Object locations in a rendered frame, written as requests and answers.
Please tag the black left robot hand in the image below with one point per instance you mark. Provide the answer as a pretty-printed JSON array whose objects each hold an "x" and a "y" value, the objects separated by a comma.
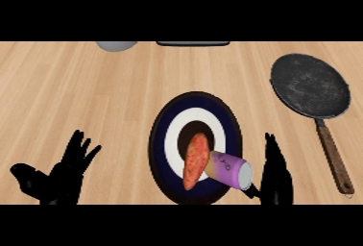
[{"x": 61, "y": 179}]

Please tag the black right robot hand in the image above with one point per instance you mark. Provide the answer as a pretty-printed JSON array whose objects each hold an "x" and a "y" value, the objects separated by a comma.
[{"x": 275, "y": 179}]

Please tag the grey rounded object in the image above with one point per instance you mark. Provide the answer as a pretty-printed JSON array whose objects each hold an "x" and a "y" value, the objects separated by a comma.
[{"x": 116, "y": 45}]

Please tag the purple can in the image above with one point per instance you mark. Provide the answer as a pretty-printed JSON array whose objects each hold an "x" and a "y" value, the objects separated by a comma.
[{"x": 230, "y": 168}]

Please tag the dark flat rectangular object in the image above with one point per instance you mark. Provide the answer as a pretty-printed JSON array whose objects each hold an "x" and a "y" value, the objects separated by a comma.
[{"x": 193, "y": 43}]

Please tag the dark blue and white plate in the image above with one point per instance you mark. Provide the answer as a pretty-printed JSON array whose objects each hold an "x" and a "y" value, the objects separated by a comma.
[{"x": 196, "y": 147}]

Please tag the orange sweet potato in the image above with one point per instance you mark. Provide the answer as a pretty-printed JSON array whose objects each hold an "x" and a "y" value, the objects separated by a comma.
[{"x": 196, "y": 161}]

